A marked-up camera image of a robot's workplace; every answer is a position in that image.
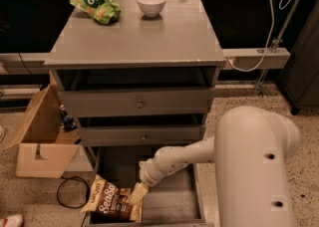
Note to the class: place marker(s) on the green chip bag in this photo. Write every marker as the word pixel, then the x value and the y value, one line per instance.
pixel 102 11

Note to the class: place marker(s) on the grey drawer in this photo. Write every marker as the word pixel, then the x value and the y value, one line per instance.
pixel 174 202
pixel 127 130
pixel 177 100

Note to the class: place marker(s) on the brown chip bag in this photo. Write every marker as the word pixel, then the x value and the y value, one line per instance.
pixel 112 203

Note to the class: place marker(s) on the grey drawer cabinet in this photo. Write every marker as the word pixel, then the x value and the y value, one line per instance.
pixel 177 48

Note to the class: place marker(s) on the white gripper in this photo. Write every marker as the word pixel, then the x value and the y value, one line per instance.
pixel 149 173

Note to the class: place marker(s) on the brass top drawer knob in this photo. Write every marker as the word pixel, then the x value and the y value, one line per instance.
pixel 139 104

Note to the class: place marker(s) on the white red shoe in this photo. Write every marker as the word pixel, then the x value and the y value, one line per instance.
pixel 12 221

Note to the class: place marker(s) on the brass drawer knob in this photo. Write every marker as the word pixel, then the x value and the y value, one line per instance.
pixel 143 137
pixel 139 104

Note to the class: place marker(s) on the grey bottom drawer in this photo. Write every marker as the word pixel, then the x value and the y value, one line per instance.
pixel 174 202

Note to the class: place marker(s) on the grey middle drawer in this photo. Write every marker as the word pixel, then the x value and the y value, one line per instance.
pixel 127 130

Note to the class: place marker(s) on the brass middle drawer knob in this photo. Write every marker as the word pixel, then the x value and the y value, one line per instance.
pixel 143 137

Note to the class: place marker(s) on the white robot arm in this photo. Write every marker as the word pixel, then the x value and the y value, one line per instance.
pixel 248 150

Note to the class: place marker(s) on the cardboard box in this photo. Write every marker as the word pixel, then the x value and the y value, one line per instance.
pixel 44 149

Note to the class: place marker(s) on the grey top drawer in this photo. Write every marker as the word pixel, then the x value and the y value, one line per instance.
pixel 177 100

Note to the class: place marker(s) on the blue bottle in box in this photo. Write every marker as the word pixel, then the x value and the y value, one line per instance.
pixel 68 122

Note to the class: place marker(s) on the white bowl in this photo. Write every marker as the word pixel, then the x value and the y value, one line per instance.
pixel 151 8

